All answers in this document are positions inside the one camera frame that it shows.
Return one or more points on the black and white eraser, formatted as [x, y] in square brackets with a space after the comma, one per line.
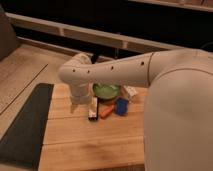
[93, 109]

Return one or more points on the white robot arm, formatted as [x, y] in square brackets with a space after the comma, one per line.
[178, 112]

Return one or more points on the green bowl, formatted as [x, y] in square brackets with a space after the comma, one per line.
[106, 92]

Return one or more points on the blue toy block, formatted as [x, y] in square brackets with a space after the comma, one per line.
[121, 106]

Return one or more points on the white small box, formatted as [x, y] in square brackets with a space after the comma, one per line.
[129, 92]

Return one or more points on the orange carrot toy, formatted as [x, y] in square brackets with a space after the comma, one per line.
[107, 111]

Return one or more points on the dark grey floor mat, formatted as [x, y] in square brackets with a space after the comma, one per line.
[22, 143]

